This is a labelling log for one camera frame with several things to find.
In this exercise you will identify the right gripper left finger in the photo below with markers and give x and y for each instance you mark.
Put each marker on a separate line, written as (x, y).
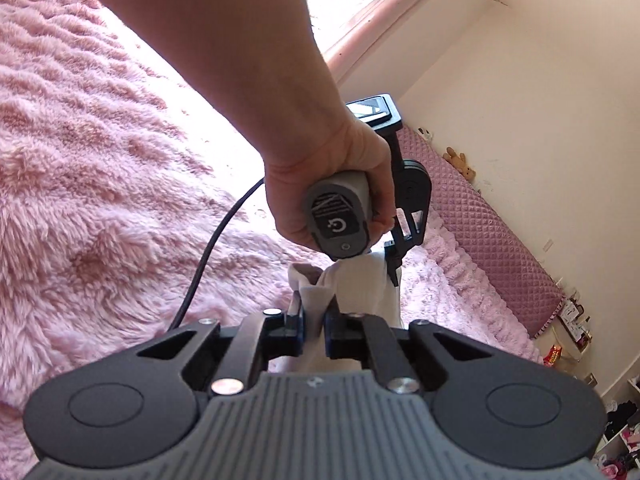
(260, 338)

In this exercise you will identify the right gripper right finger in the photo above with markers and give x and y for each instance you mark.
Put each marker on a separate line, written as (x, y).
(367, 339)

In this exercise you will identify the white sweatshirt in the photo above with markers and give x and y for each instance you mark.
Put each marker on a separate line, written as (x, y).
(360, 285)

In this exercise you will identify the person's left forearm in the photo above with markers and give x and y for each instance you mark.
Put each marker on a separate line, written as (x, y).
(256, 62)

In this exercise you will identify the person's left hand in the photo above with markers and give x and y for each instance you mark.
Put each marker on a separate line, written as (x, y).
(294, 160)

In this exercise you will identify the brown teddy bear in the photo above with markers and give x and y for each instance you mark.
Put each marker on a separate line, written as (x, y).
(458, 161)

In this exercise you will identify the pink quilted headboard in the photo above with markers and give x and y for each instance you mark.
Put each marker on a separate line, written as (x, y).
(517, 276)

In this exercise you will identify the pink fluffy blanket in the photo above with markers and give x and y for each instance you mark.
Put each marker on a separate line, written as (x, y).
(114, 173)

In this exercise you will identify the pink curtain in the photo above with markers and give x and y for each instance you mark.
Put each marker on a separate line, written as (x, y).
(346, 30)

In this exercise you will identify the white open wardrobe shelving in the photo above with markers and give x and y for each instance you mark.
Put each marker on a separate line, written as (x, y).
(617, 455)

